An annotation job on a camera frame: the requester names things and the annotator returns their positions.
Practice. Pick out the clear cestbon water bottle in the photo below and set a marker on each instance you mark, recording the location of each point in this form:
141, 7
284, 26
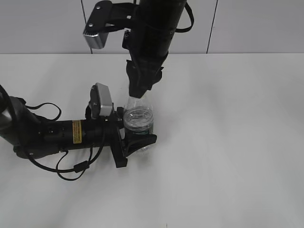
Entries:
138, 117

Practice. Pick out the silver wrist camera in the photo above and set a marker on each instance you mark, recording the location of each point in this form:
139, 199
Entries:
107, 17
100, 101

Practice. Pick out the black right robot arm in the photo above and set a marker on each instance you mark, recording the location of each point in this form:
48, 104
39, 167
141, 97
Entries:
159, 16

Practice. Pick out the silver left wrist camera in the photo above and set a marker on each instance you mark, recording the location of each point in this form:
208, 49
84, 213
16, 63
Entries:
100, 101

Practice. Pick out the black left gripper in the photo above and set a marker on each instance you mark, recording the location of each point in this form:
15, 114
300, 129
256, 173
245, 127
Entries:
105, 131

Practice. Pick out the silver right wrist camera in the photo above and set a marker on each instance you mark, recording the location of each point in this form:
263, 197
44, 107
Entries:
107, 17

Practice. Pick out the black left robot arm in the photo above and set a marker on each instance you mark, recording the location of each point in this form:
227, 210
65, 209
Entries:
34, 137

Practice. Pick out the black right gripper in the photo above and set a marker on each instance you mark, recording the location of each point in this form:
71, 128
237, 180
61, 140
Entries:
148, 51

